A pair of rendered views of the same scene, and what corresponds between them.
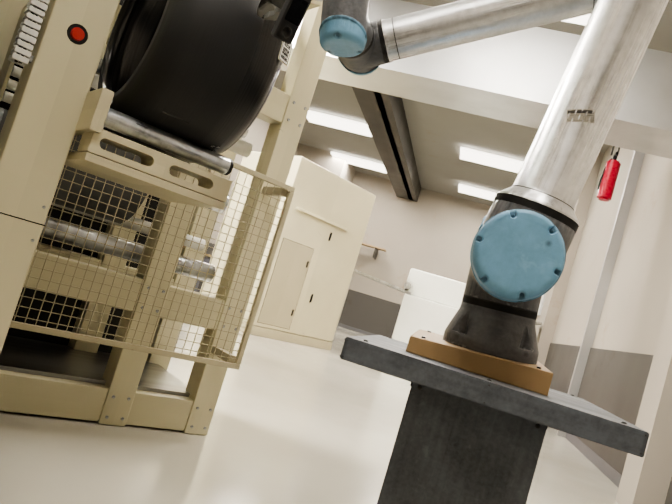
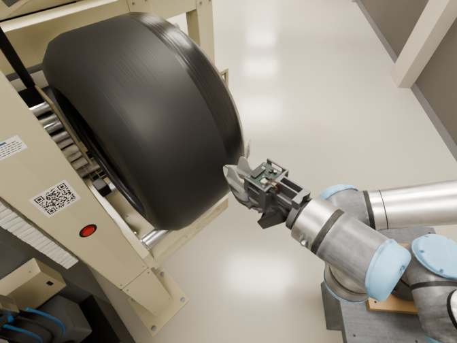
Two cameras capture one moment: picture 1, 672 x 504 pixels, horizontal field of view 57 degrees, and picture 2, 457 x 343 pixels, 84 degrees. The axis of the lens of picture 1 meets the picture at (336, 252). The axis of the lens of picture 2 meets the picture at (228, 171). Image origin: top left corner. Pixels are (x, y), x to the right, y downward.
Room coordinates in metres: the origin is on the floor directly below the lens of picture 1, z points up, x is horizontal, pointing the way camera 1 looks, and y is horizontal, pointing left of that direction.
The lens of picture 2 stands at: (1.05, 0.37, 1.69)
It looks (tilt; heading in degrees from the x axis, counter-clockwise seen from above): 51 degrees down; 353
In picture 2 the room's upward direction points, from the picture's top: straight up
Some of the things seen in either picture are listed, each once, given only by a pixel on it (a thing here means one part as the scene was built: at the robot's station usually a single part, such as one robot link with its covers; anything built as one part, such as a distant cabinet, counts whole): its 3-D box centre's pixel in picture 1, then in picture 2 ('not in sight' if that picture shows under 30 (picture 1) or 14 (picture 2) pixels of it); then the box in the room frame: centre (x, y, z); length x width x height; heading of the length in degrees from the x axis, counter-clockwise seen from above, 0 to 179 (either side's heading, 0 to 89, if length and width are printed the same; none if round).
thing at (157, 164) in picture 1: (158, 167); (185, 222); (1.51, 0.47, 0.83); 0.36 x 0.09 x 0.06; 127
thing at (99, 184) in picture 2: not in sight; (102, 187); (1.61, 0.75, 0.97); 0.05 x 0.04 x 0.05; 37
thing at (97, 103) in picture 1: (79, 115); (118, 220); (1.51, 0.70, 0.90); 0.40 x 0.03 x 0.10; 37
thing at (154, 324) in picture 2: not in sight; (158, 299); (1.45, 0.75, 0.01); 0.27 x 0.27 x 0.02; 37
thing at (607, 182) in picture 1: (608, 177); not in sight; (6.10, -2.39, 2.59); 0.19 x 0.15 x 0.49; 168
